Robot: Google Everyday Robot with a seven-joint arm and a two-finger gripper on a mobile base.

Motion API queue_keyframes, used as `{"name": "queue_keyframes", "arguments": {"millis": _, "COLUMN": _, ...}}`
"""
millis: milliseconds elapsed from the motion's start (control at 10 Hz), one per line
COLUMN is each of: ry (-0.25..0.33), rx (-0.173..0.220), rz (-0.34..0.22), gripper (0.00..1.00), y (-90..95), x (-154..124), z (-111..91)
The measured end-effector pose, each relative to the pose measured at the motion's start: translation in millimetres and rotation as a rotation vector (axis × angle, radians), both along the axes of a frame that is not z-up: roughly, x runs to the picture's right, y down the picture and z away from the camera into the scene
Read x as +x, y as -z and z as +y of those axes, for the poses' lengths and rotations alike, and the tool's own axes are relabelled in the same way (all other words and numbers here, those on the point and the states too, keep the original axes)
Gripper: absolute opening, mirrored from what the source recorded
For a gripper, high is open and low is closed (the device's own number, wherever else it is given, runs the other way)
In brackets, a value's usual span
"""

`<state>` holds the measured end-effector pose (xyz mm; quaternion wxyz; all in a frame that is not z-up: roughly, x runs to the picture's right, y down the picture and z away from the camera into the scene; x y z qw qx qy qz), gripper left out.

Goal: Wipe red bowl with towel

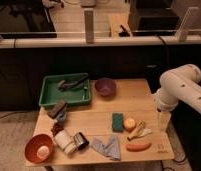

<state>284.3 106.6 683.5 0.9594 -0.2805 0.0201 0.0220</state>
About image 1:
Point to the grey block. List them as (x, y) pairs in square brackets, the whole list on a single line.
[(57, 108)]

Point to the white horizontal rail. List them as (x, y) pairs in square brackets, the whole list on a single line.
[(100, 41)]

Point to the orange carrot toy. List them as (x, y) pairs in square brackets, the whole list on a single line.
[(137, 147)]

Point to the green plastic tray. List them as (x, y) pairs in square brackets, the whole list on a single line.
[(76, 96)]

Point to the yellow orange ball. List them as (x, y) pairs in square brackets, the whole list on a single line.
[(129, 124)]

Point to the blue grey towel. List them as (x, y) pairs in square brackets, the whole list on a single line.
[(111, 149)]

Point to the purple bowl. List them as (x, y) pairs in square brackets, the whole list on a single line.
[(105, 87)]

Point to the white egg in bowl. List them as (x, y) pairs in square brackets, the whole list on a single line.
[(43, 152)]

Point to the green sponge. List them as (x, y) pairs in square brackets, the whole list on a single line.
[(117, 122)]

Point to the grey upright post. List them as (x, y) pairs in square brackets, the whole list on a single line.
[(89, 26)]

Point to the red bowl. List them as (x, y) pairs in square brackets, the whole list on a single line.
[(34, 144)]

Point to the small brown toy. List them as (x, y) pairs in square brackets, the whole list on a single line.
[(56, 129)]

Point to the grey brush in tray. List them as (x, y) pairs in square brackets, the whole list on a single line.
[(63, 85)]

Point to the metal can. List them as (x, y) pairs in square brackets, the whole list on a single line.
[(80, 140)]

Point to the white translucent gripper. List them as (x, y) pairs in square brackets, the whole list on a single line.
[(163, 120)]

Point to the white cup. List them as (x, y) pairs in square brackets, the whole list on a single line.
[(65, 142)]

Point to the blue cup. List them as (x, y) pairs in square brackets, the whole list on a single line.
[(61, 117)]

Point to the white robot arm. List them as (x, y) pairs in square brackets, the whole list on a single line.
[(179, 84)]

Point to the angled grey bracket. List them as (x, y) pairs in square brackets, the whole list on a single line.
[(186, 23)]

